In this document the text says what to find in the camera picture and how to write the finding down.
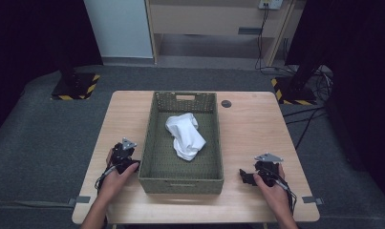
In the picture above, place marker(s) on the white power strip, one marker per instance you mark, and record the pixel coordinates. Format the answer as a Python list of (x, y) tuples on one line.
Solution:
[(271, 4)]

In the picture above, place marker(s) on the black curtain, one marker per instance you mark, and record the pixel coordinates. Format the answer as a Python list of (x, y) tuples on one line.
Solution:
[(362, 79), (27, 38)]

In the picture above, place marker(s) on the black stand pole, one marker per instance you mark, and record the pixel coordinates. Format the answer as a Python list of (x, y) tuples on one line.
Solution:
[(69, 73), (303, 74)]

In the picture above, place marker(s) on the striped black stand base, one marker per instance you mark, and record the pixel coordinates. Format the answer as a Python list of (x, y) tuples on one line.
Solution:
[(295, 97), (85, 89)]

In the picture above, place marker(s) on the grey table edge clip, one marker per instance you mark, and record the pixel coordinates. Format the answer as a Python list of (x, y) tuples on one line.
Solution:
[(311, 200), (80, 200)]

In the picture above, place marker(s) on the dark round table grommet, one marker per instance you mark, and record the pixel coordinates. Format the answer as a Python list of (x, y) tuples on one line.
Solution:
[(226, 103)]

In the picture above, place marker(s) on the green woven basket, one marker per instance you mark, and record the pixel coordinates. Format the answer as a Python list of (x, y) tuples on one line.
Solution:
[(180, 178)]

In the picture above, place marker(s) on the white cloth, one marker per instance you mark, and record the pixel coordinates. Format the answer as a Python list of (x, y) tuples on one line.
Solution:
[(185, 135)]

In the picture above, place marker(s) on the person's right hand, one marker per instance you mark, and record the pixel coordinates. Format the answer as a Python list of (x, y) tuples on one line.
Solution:
[(274, 195)]

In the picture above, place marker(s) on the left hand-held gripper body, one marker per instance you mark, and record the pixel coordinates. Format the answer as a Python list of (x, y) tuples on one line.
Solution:
[(124, 158)]

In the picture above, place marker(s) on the white panel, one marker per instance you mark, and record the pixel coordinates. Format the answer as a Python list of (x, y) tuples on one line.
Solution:
[(120, 28)]

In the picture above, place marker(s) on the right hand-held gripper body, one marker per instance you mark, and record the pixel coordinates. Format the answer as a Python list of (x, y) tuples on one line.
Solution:
[(267, 168)]

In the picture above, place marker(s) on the light wooden shelf unit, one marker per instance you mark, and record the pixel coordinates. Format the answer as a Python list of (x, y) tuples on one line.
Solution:
[(206, 22)]

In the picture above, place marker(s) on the person's left hand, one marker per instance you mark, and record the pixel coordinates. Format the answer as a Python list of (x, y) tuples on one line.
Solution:
[(115, 184)]

